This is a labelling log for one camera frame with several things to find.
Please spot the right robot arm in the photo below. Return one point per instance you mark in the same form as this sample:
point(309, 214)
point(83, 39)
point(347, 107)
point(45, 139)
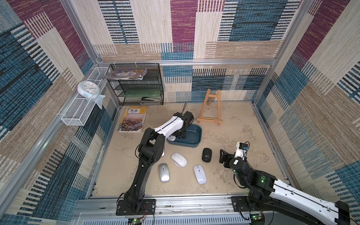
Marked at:
point(268, 193)

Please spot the white rounded mouse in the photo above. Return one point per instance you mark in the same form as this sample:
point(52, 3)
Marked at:
point(179, 160)

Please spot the white slim mouse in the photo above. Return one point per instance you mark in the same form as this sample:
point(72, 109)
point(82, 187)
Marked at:
point(200, 174)

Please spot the black Lecoo mouse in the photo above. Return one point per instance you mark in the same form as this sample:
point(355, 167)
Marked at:
point(207, 155)

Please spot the wooden mini easel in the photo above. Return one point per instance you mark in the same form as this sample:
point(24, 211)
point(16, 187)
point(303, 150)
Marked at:
point(211, 117)

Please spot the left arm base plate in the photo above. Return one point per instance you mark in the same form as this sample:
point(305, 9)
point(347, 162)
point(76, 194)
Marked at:
point(125, 208)

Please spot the black wire mesh shelf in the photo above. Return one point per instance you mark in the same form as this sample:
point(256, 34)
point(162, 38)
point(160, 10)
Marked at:
point(130, 92)

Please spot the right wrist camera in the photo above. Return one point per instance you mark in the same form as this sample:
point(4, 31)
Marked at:
point(241, 149)

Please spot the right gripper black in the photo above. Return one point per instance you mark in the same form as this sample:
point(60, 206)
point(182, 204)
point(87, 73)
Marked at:
point(223, 157)

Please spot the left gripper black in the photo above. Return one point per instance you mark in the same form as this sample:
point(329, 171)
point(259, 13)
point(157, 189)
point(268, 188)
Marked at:
point(183, 135)

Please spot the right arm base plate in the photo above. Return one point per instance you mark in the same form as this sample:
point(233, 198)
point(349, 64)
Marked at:
point(240, 204)

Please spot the magazine on shelf top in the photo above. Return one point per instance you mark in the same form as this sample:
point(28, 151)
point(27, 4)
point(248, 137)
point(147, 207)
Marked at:
point(125, 74)

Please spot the teal storage box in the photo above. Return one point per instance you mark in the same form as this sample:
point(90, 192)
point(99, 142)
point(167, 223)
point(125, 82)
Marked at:
point(193, 137)

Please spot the white wire wall basket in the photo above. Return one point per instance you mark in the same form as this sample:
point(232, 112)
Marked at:
point(80, 108)

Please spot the black stapler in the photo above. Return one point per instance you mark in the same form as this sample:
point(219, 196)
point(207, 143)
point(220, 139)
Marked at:
point(149, 99)

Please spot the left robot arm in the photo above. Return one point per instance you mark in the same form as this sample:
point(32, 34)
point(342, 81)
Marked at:
point(151, 149)

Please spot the yellow textbook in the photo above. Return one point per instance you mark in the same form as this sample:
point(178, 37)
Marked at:
point(133, 119)

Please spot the white round clock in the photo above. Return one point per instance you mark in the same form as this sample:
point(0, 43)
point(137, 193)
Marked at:
point(88, 89)

